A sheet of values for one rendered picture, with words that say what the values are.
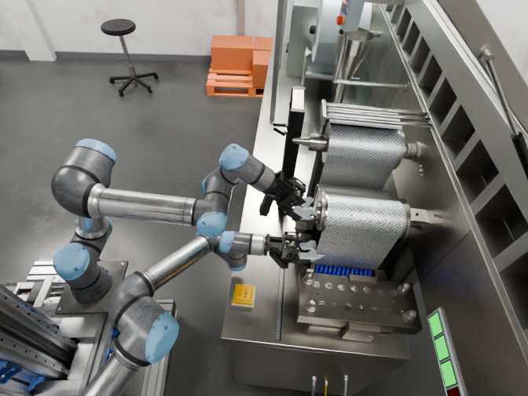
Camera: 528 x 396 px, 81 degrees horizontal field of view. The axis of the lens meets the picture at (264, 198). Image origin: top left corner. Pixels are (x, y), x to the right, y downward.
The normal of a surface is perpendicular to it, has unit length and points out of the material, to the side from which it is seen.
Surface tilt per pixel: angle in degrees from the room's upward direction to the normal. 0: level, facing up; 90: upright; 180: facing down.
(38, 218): 0
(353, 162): 92
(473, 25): 90
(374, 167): 92
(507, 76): 90
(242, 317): 0
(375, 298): 0
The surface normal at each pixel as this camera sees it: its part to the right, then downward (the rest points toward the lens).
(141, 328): -0.12, -0.46
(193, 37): 0.04, 0.77
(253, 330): 0.04, -0.65
